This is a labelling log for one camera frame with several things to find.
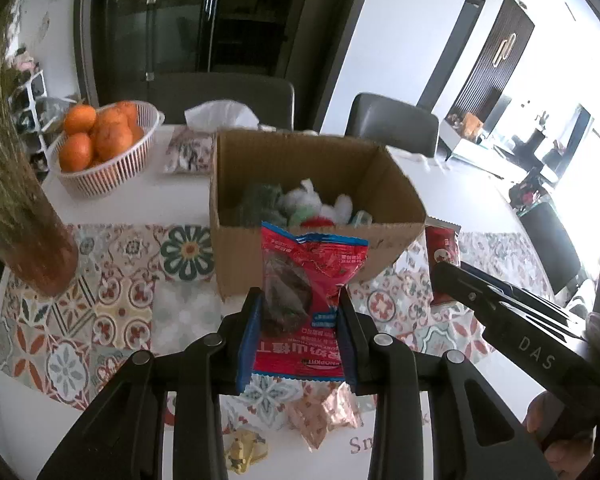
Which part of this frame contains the red snack packet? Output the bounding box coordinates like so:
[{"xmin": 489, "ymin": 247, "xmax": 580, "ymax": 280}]
[
  {"xmin": 424, "ymin": 217, "xmax": 463, "ymax": 308},
  {"xmin": 250, "ymin": 221, "xmax": 370, "ymax": 383}
]

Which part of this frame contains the glass vase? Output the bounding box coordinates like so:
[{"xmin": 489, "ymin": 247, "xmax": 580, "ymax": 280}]
[{"xmin": 0, "ymin": 160, "xmax": 79, "ymax": 297}]

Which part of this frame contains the pink gold foil packet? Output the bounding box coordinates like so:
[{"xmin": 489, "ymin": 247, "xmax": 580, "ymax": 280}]
[{"xmin": 285, "ymin": 382, "xmax": 363, "ymax": 451}]

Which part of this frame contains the person's right hand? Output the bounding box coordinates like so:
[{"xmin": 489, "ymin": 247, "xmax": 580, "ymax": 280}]
[{"xmin": 525, "ymin": 392, "xmax": 597, "ymax": 480}]

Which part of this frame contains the green plush toy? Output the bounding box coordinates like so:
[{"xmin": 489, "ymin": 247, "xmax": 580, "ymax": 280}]
[{"xmin": 237, "ymin": 182, "xmax": 286, "ymax": 226}]

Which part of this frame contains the dark slatted wall panel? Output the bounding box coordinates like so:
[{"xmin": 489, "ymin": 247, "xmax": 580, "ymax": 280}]
[{"xmin": 452, "ymin": 0, "xmax": 536, "ymax": 111}]

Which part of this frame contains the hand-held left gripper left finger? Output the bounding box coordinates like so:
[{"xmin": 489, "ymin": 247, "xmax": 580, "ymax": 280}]
[{"xmin": 37, "ymin": 287, "xmax": 266, "ymax": 480}]

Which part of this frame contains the white rabbit plush toy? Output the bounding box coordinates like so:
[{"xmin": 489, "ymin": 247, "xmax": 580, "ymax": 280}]
[{"xmin": 280, "ymin": 177, "xmax": 353, "ymax": 226}]

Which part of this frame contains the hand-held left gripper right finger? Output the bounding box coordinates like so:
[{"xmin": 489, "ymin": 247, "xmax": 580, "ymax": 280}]
[{"xmin": 337, "ymin": 290, "xmax": 558, "ymax": 480}]

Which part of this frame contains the white plastic fruit basket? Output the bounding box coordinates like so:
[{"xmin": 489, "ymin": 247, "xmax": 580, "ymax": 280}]
[{"xmin": 46, "ymin": 100, "xmax": 165, "ymax": 200}]

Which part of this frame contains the dark glass sliding door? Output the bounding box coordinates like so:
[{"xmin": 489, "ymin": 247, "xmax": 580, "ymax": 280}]
[{"xmin": 75, "ymin": 0, "xmax": 376, "ymax": 111}]

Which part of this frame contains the brown cardboard box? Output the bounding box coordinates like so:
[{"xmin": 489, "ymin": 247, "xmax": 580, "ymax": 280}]
[{"xmin": 209, "ymin": 130, "xmax": 427, "ymax": 301}]

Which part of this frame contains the dried flower bunch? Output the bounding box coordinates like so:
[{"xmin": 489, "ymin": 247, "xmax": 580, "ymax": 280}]
[{"xmin": 0, "ymin": 20, "xmax": 43, "ymax": 241}]

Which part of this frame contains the grey dining chair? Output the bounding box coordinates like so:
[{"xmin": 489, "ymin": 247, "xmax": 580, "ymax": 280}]
[
  {"xmin": 345, "ymin": 92, "xmax": 440, "ymax": 157},
  {"xmin": 522, "ymin": 202, "xmax": 583, "ymax": 296},
  {"xmin": 147, "ymin": 72, "xmax": 295, "ymax": 128}
]

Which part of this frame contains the yellow candy wrapper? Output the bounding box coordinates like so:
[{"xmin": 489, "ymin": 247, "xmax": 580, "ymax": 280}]
[{"xmin": 223, "ymin": 430, "xmax": 270, "ymax": 475}]

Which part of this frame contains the dark interior door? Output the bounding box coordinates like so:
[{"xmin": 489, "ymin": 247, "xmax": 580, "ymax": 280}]
[{"xmin": 420, "ymin": 0, "xmax": 486, "ymax": 106}]

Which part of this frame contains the white shelf rack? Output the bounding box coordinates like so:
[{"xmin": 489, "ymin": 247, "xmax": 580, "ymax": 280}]
[{"xmin": 9, "ymin": 70, "xmax": 49, "ymax": 171}]

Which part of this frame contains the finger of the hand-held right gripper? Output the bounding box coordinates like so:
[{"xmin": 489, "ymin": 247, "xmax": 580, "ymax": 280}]
[
  {"xmin": 460, "ymin": 265, "xmax": 576, "ymax": 320},
  {"xmin": 432, "ymin": 260, "xmax": 588, "ymax": 342}
]

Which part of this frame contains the printed tissue pack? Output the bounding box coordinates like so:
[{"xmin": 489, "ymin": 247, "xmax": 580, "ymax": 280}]
[{"xmin": 162, "ymin": 100, "xmax": 260, "ymax": 176}]

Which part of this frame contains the patterned tablecloth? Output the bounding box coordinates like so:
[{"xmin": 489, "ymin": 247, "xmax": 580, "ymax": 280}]
[{"xmin": 0, "ymin": 125, "xmax": 556, "ymax": 480}]

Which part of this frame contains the white tv cabinet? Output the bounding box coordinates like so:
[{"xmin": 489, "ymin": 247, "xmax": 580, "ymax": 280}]
[{"xmin": 440, "ymin": 125, "xmax": 526, "ymax": 181}]

